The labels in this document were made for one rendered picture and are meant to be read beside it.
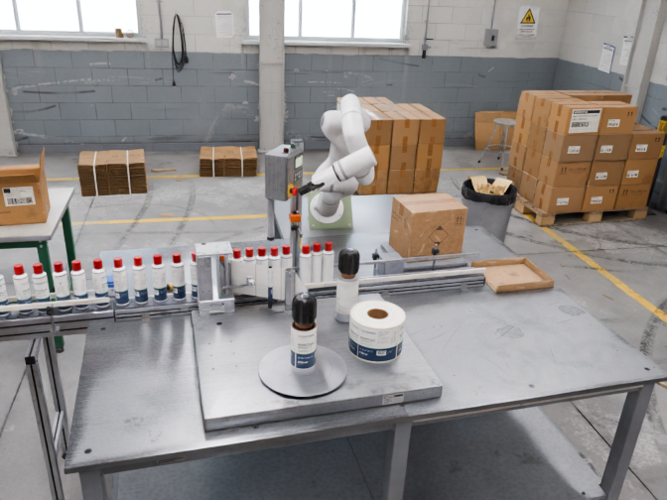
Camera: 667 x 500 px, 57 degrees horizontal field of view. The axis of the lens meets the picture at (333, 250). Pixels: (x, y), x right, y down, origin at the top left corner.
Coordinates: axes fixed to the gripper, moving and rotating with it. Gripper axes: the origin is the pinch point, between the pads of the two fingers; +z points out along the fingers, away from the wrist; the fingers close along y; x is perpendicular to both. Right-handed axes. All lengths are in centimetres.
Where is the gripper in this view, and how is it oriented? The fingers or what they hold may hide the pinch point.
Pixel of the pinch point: (303, 189)
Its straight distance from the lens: 249.8
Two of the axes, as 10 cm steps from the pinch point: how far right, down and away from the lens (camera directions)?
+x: 4.6, 8.0, 3.7
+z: -8.9, 4.2, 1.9
